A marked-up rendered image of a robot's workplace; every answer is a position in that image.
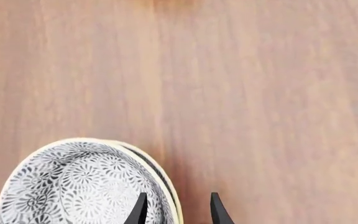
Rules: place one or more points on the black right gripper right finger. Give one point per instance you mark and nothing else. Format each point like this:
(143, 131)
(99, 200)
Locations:
(219, 213)

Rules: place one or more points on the floral patterned white bowl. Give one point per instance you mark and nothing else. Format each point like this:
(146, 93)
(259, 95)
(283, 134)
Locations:
(166, 179)
(82, 184)

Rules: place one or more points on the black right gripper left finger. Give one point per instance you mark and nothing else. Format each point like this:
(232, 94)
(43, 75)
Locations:
(138, 213)

